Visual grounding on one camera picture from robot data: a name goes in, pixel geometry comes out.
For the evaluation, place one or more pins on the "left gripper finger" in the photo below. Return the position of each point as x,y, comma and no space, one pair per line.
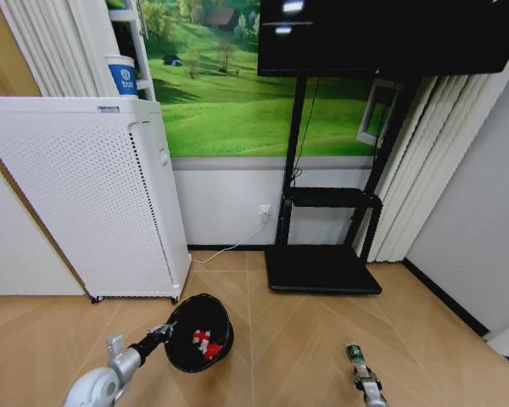
167,335
163,326

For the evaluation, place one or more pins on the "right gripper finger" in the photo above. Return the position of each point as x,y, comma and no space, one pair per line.
370,371
356,372

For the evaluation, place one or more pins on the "black mesh trash bin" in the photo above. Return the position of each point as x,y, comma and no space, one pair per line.
182,343

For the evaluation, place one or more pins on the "green label plastic bottle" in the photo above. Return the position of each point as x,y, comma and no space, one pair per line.
354,352

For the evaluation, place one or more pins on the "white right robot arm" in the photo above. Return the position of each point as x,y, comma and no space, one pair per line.
375,396

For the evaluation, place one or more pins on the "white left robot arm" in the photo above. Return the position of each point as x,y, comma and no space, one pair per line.
110,375

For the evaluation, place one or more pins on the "red crumpled trash piece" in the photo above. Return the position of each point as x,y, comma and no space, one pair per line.
214,351

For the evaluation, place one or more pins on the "black television floor stand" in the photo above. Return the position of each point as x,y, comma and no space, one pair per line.
322,271

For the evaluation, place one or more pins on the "red white striped wrapper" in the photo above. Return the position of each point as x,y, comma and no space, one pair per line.
201,337

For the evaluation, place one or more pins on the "white perforated air purifier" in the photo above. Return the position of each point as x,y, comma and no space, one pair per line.
89,191

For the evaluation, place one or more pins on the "white pleated curtain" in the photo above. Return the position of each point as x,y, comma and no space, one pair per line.
55,46
424,169

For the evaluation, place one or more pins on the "green meadow landscape poster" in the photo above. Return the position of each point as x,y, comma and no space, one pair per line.
220,93

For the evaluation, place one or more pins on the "blue white paper cup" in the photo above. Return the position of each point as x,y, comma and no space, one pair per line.
122,76

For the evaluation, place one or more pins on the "black television screen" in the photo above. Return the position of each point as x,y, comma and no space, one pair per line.
386,34

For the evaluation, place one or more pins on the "white wall socket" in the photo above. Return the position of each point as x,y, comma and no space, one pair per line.
264,213

